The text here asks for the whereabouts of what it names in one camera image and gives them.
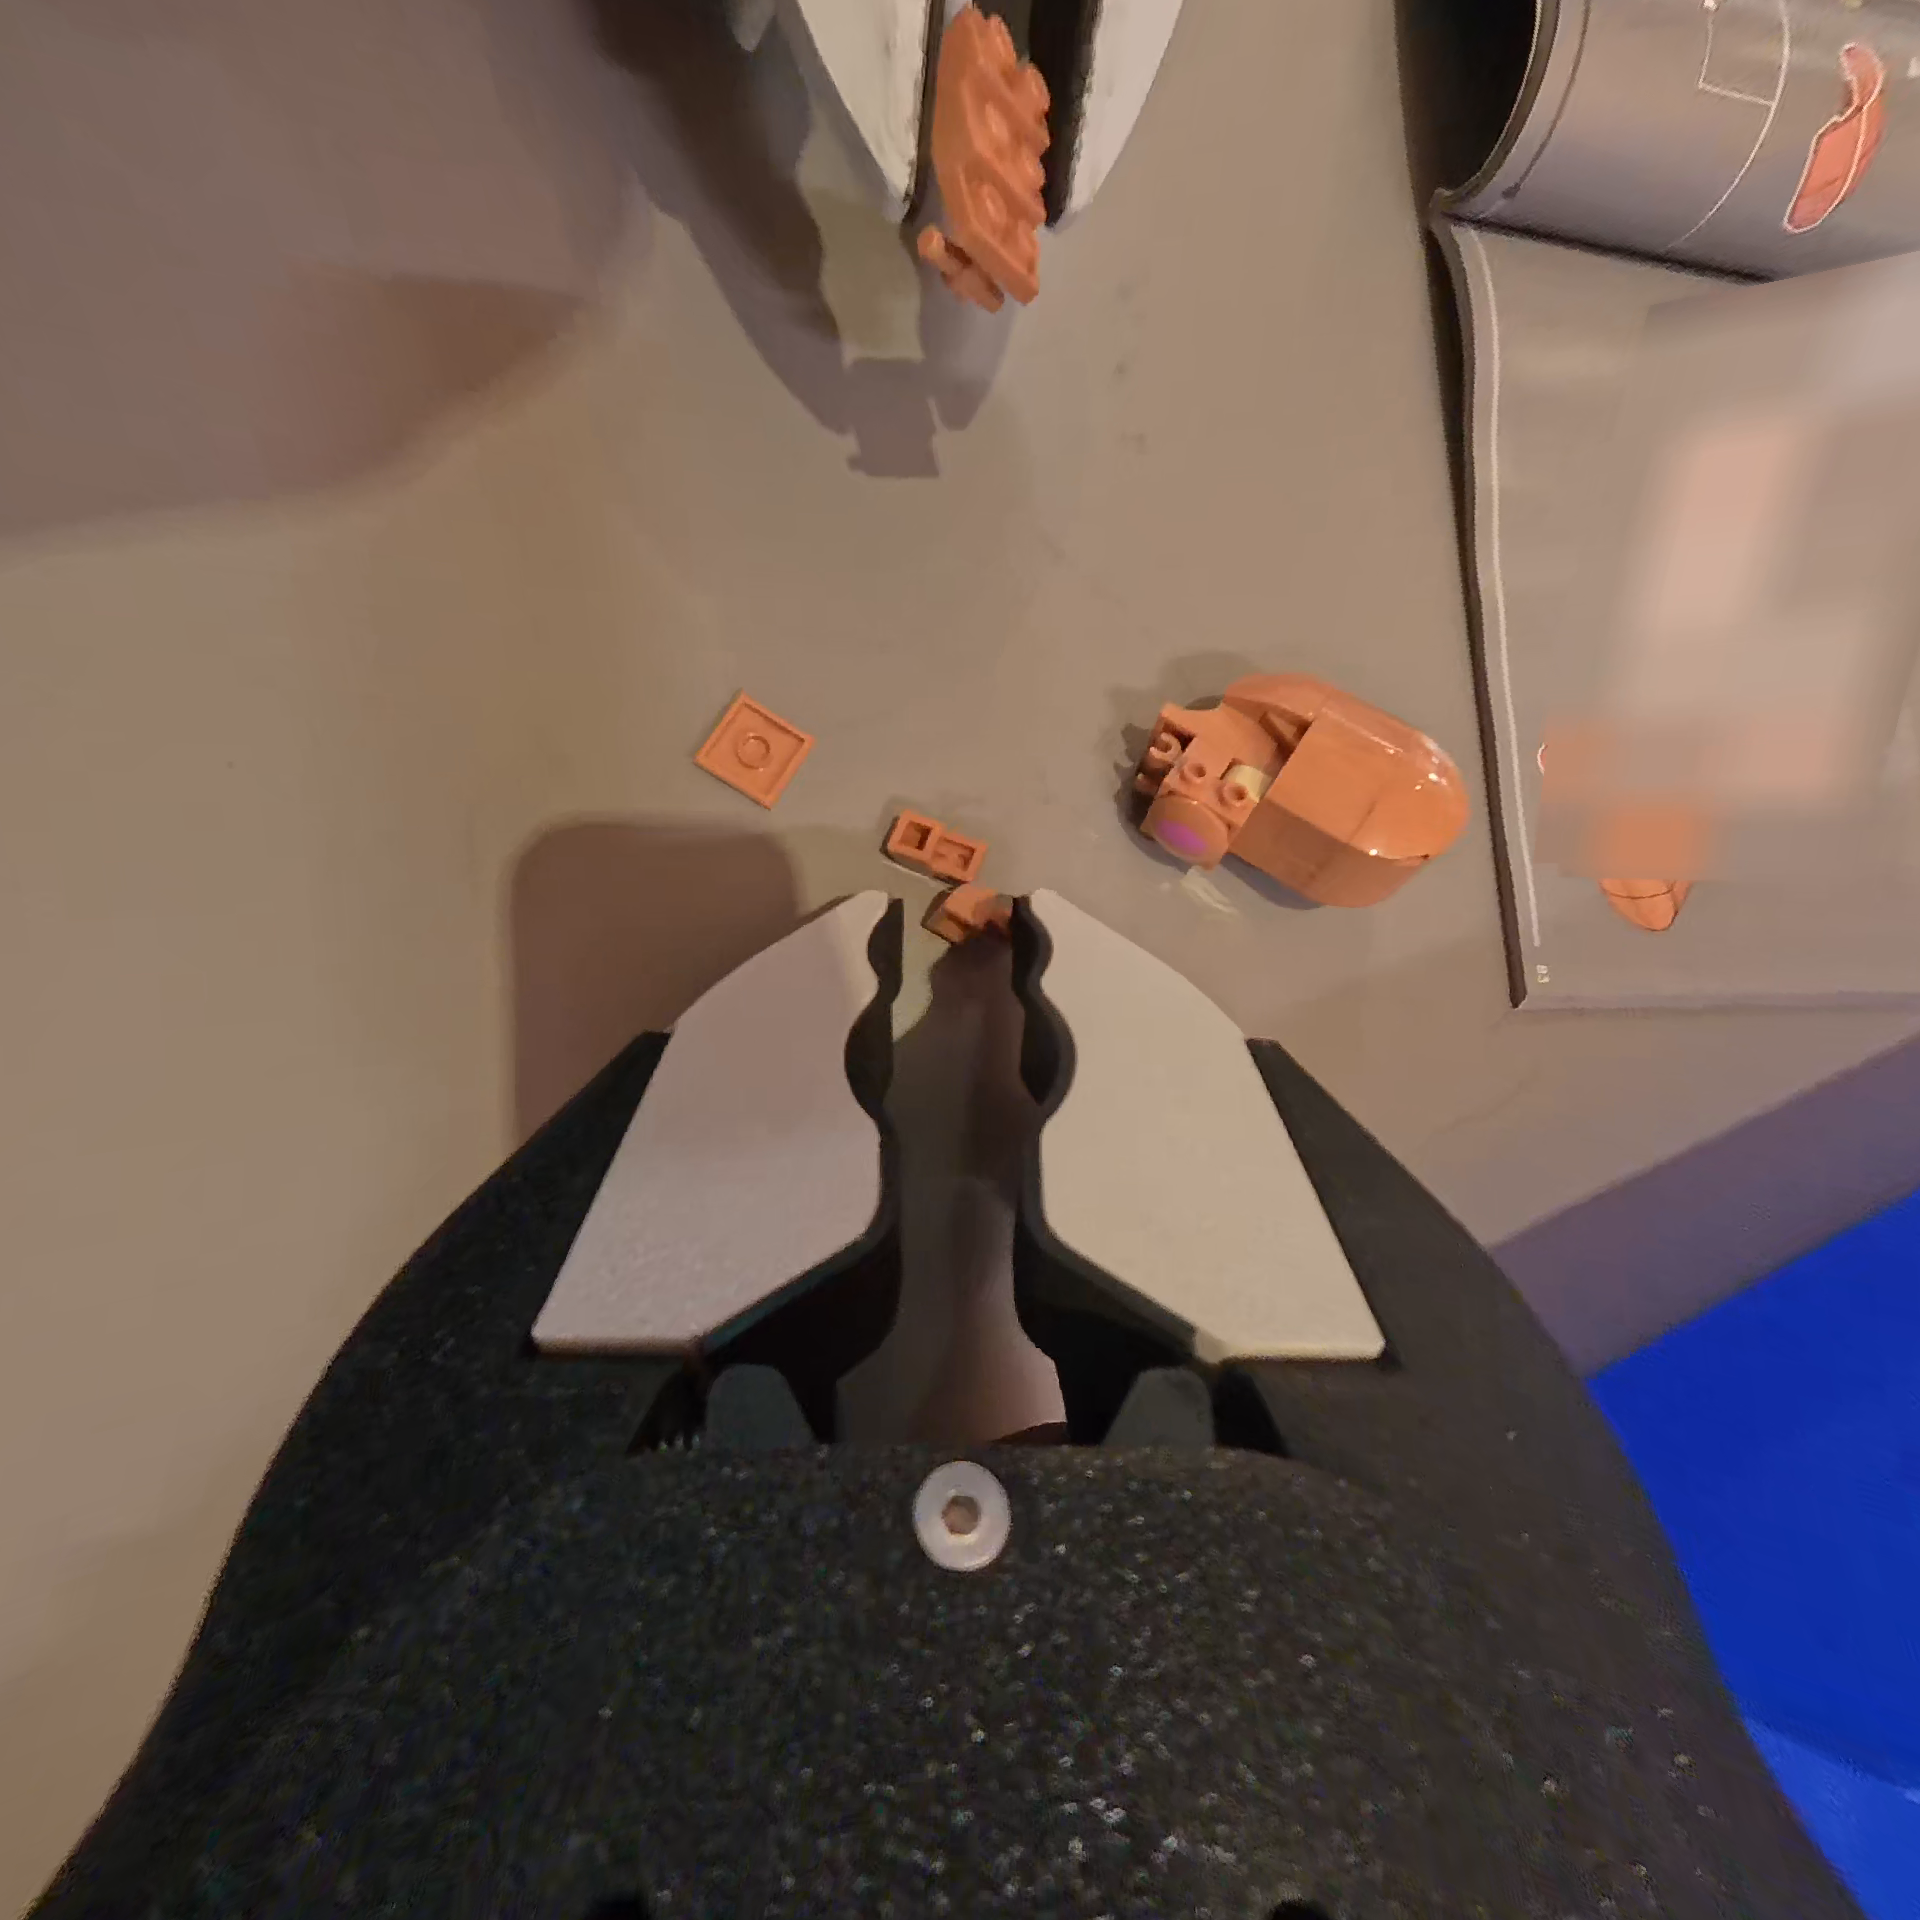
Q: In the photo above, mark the square brown brick plate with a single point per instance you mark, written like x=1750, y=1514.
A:
x=752, y=746

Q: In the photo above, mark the small brown brick piece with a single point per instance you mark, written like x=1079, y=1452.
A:
x=969, y=915
x=933, y=843

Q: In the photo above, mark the round brown brick assembly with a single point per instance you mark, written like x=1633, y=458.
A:
x=1307, y=788

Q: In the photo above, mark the grey desk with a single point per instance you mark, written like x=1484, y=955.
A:
x=361, y=603

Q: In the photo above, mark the small brown brick plate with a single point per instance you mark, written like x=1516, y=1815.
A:
x=991, y=118

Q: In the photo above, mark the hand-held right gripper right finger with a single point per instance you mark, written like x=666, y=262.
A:
x=1201, y=1173

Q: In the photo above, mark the large blue storage bin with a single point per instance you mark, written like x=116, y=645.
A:
x=1804, y=1443

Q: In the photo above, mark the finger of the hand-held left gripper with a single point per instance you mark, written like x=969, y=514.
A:
x=1117, y=75
x=875, y=75

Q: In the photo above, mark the grey instruction booklet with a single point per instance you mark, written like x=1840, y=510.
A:
x=1679, y=118

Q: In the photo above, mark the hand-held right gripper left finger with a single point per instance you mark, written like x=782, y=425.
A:
x=725, y=1173

